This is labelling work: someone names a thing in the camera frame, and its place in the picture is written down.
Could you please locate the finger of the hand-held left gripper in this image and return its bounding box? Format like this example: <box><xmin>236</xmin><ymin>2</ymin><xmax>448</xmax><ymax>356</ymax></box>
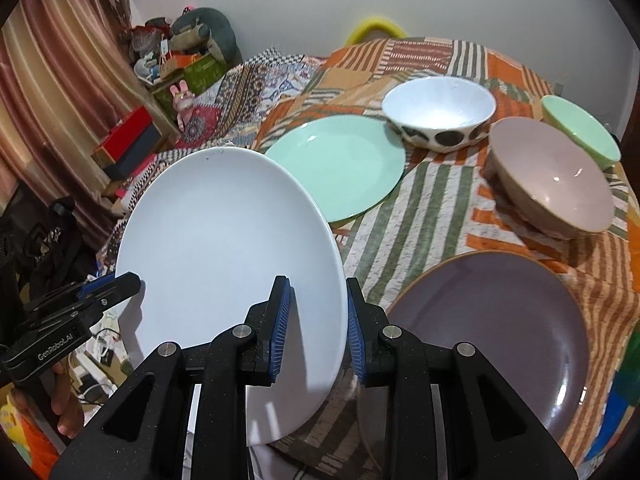
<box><xmin>24</xmin><ymin>294</ymin><xmax>111</xmax><ymax>335</ymax></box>
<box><xmin>75</xmin><ymin>271</ymin><xmax>142</xmax><ymax>307</ymax></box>

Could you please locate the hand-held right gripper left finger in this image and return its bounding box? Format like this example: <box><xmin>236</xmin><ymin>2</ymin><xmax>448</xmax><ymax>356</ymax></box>
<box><xmin>50</xmin><ymin>276</ymin><xmax>293</xmax><ymax>480</ymax></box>

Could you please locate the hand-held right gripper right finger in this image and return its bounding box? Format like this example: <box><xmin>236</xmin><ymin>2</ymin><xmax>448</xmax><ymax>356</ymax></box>
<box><xmin>346</xmin><ymin>277</ymin><xmax>581</xmax><ymax>480</ymax></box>

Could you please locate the white plate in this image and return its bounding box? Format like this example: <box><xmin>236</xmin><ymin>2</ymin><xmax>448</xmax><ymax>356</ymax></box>
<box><xmin>115</xmin><ymin>147</ymin><xmax>348</xmax><ymax>448</ymax></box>

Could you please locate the green bowl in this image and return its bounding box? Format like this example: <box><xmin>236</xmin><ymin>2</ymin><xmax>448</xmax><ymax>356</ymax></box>
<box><xmin>541</xmin><ymin>95</ymin><xmax>622</xmax><ymax>170</ymax></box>

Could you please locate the person's left hand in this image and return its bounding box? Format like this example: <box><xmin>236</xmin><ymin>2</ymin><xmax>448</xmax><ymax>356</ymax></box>
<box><xmin>49</xmin><ymin>360</ymin><xmax>86</xmax><ymax>440</ymax></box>

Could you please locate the white power strip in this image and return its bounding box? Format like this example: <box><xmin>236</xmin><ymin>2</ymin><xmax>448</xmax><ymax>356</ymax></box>
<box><xmin>70</xmin><ymin>340</ymin><xmax>132</xmax><ymax>403</ymax></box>

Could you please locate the black bag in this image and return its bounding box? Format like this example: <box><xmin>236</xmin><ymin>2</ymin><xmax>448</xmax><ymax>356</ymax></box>
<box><xmin>0</xmin><ymin>197</ymin><xmax>96</xmax><ymax>311</ymax></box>

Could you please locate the orange cloth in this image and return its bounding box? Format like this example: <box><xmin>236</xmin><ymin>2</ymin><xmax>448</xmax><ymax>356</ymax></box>
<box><xmin>0</xmin><ymin>390</ymin><xmax>66</xmax><ymax>467</ymax></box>

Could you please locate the purple plate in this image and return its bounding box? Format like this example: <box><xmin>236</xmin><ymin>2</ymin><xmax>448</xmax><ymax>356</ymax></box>
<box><xmin>356</xmin><ymin>251</ymin><xmax>590</xmax><ymax>480</ymax></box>

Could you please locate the red box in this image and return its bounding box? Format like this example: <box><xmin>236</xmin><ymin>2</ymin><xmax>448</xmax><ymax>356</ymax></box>
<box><xmin>90</xmin><ymin>106</ymin><xmax>163</xmax><ymax>181</ymax></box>

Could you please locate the striped patchwork blanket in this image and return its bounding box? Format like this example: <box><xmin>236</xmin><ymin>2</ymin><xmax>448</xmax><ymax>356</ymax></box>
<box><xmin>250</xmin><ymin>35</ymin><xmax>640</xmax><ymax>480</ymax></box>

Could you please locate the green plate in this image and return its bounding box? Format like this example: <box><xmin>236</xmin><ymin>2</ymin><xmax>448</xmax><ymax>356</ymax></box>
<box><xmin>263</xmin><ymin>115</ymin><xmax>407</xmax><ymax>223</ymax></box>

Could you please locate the pink bunny toy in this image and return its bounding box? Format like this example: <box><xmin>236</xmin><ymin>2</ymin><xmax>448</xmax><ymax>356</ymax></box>
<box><xmin>170</xmin><ymin>80</ymin><xmax>197</xmax><ymax>132</ymax></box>

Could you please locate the striped brown curtain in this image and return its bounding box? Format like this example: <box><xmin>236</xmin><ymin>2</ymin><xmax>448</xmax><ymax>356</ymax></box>
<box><xmin>0</xmin><ymin>0</ymin><xmax>166</xmax><ymax>251</ymax></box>

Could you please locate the green box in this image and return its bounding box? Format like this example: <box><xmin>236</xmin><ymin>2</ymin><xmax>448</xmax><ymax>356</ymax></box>
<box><xmin>150</xmin><ymin>57</ymin><xmax>228</xmax><ymax>111</ymax></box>

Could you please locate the patterned quilt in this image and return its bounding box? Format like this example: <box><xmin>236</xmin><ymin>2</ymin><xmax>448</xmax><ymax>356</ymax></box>
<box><xmin>95</xmin><ymin>47</ymin><xmax>331</xmax><ymax>271</ymax></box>

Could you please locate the orange box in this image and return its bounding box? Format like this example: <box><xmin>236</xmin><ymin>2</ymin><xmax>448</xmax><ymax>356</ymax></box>
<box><xmin>165</xmin><ymin>52</ymin><xmax>211</xmax><ymax>75</ymax></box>

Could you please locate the pile of packaged goods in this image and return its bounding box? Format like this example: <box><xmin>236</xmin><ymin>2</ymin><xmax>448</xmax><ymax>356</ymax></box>
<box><xmin>127</xmin><ymin>17</ymin><xmax>173</xmax><ymax>86</ymax></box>

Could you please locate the white bowl with dark spots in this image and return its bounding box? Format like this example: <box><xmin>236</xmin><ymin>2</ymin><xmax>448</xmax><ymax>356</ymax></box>
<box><xmin>382</xmin><ymin>76</ymin><xmax>497</xmax><ymax>152</ymax></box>

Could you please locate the pink bowl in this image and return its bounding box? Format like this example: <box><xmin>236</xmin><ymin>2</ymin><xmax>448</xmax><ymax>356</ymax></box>
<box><xmin>485</xmin><ymin>116</ymin><xmax>615</xmax><ymax>240</ymax></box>

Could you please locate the grey plush toy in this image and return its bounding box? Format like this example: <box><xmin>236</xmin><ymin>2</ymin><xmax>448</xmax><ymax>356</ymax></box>
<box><xmin>167</xmin><ymin>7</ymin><xmax>241</xmax><ymax>68</ymax></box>

